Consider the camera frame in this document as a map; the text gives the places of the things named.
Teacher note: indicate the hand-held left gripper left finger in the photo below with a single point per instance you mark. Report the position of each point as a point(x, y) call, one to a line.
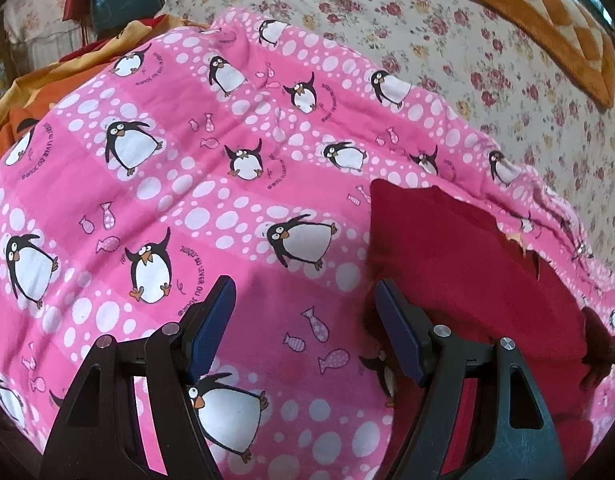
point(215, 327)

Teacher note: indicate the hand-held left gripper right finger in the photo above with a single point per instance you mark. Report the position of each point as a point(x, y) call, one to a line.
point(400, 332)

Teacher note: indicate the dark red garment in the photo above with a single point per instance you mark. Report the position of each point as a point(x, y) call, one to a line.
point(437, 245)

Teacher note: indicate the pink penguin print blanket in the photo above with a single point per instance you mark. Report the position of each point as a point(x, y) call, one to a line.
point(187, 180)

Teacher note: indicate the orange yellow printed bed sheet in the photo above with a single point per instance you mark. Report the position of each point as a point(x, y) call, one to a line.
point(52, 85)

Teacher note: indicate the floral bed cover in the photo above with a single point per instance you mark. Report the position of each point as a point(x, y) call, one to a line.
point(387, 5)

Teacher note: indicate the orange checkered plush cushion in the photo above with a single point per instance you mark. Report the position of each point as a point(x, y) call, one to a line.
point(547, 15)

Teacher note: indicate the pale floral cloth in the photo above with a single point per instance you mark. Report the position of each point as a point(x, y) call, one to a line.
point(37, 15)

